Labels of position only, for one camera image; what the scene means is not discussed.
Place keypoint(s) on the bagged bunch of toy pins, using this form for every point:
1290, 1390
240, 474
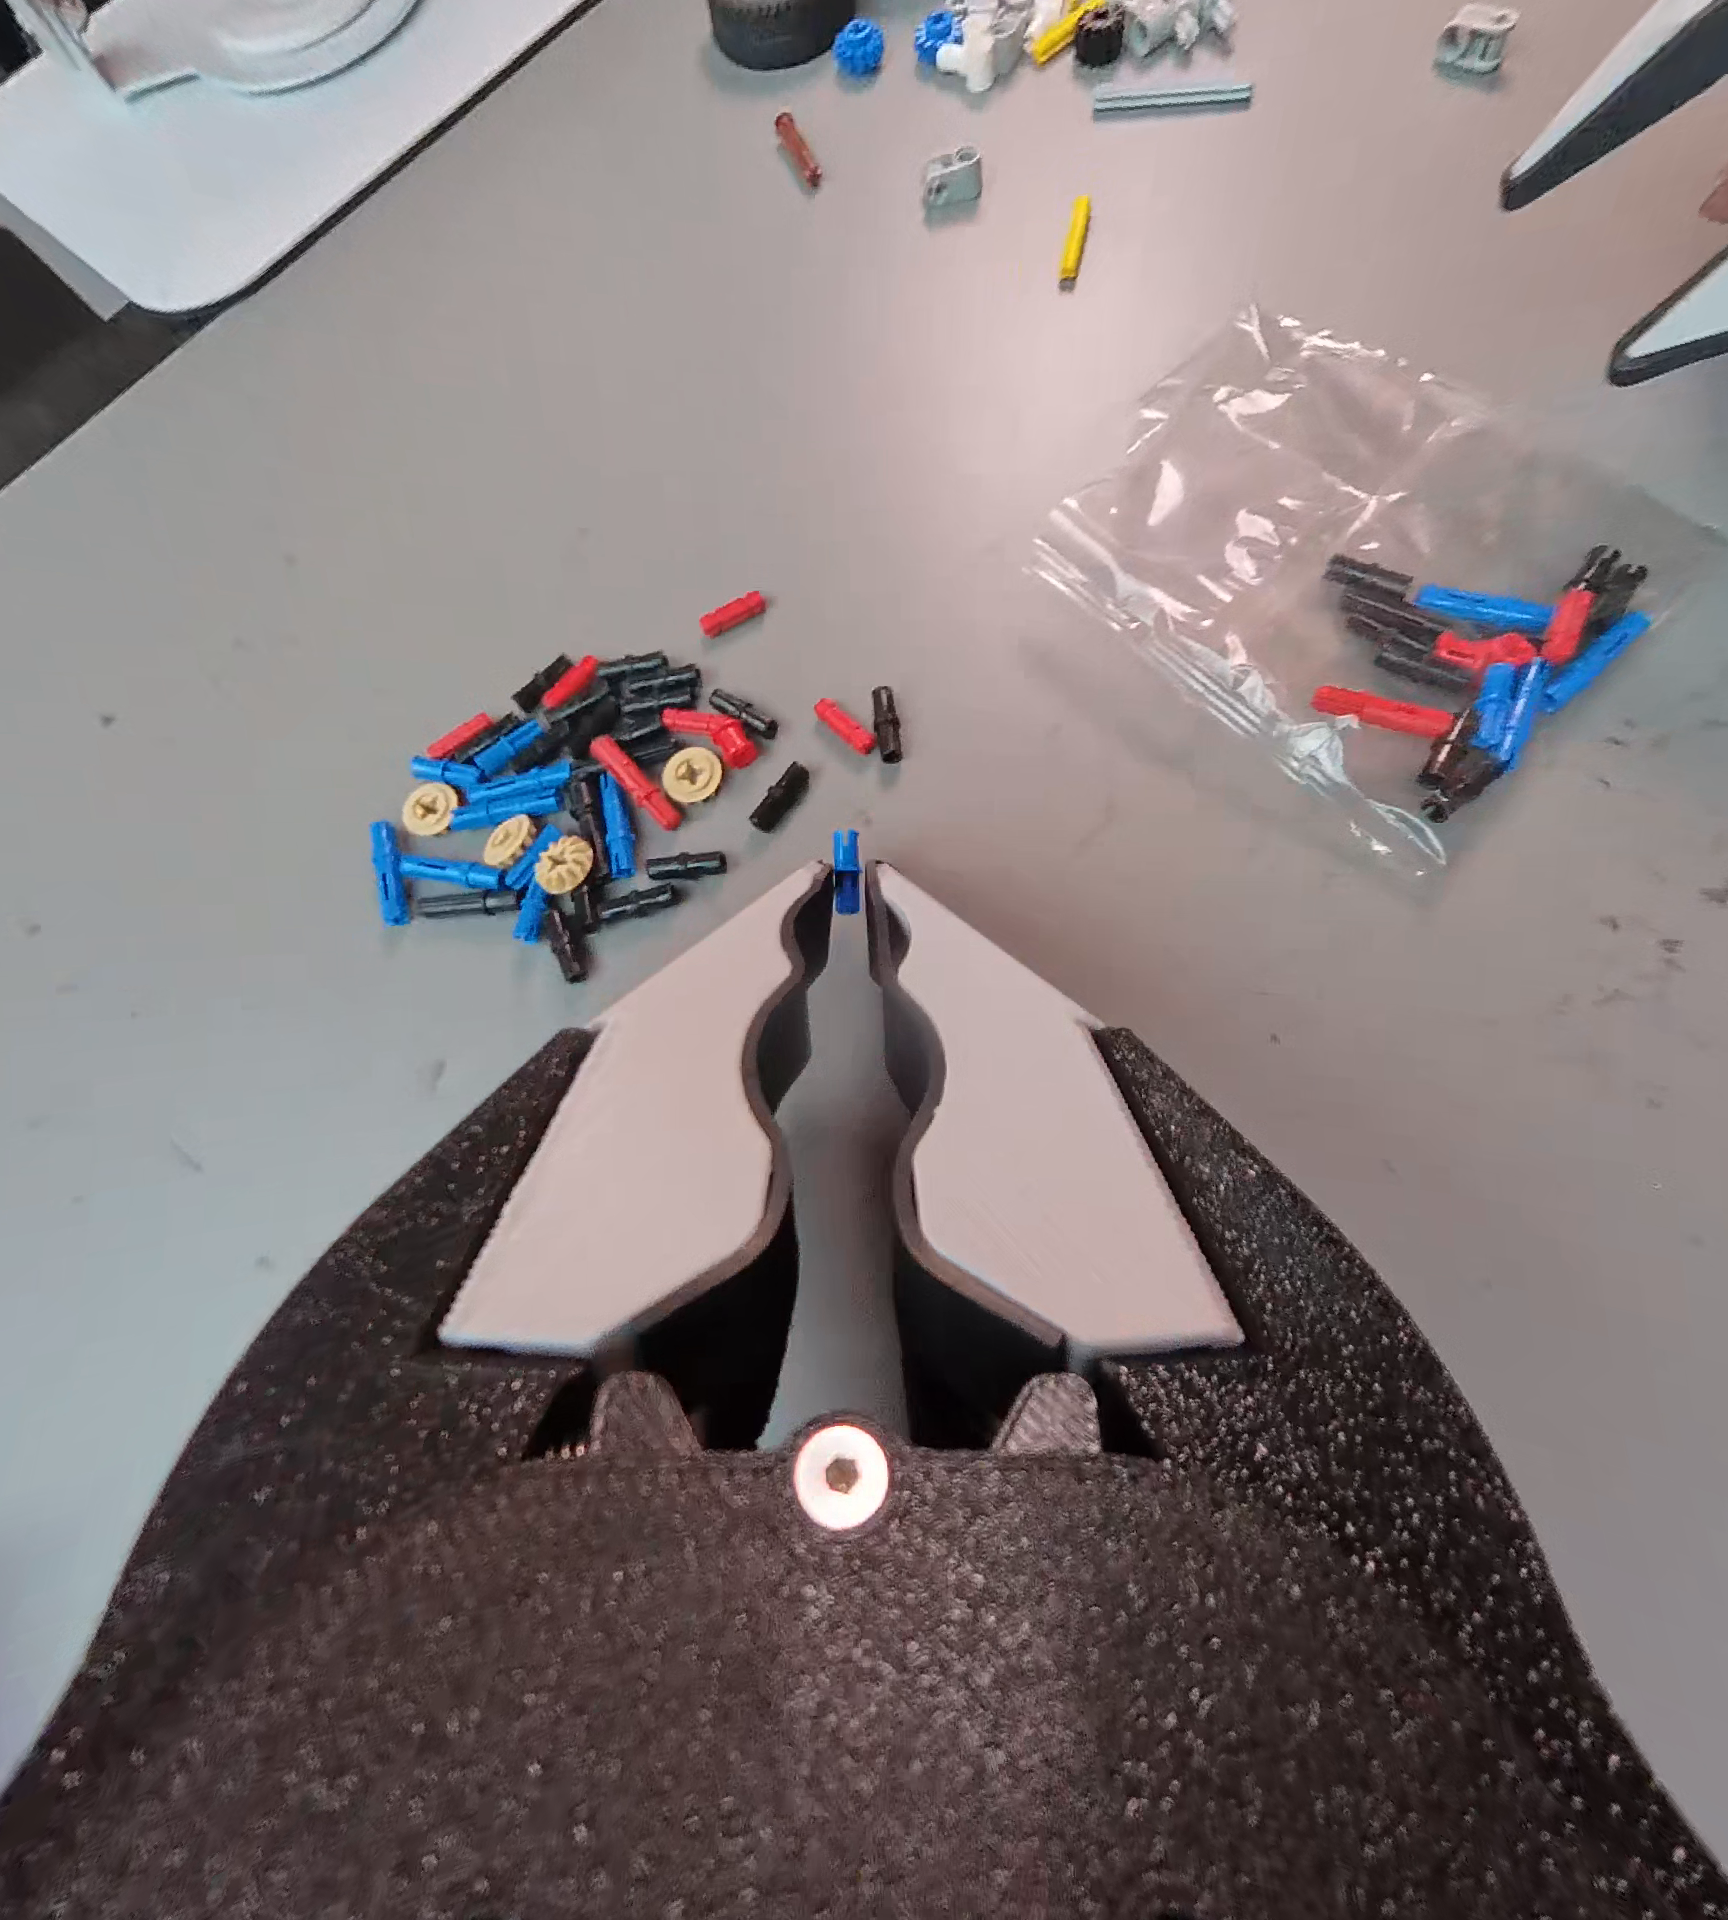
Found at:
1495, 675

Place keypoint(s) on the red toy pin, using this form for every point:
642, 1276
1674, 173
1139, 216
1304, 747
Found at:
733, 612
845, 725

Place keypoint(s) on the pile of red blue black pins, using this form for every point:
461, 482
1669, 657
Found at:
565, 780

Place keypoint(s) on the brown toy pin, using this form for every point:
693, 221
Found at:
799, 149

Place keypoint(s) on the grey toy connector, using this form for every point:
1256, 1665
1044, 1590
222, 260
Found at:
955, 176
1476, 38

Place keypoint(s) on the pile of grey yellow parts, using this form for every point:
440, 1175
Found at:
1015, 29

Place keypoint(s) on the blue toy connector pin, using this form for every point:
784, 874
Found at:
847, 874

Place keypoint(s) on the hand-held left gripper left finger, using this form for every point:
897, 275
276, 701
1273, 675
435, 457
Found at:
625, 1170

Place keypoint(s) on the grey toy axle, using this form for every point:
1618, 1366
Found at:
1172, 98

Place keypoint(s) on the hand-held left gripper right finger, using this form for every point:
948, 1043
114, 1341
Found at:
1059, 1170

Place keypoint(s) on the black toy pin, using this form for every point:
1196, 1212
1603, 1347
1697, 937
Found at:
779, 797
888, 725

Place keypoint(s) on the white monitor stand base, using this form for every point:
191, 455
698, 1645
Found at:
280, 164

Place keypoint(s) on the blue toy gear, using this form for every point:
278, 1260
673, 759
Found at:
938, 33
854, 45

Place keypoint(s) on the tan bevel gear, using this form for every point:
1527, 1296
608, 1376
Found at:
509, 840
430, 807
565, 860
693, 775

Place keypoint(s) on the yellow toy pin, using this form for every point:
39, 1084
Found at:
1074, 240

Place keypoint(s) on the black toy gear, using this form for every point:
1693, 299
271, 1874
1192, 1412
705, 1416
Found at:
1097, 29

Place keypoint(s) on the clear plastic bag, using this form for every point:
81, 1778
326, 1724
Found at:
1256, 481

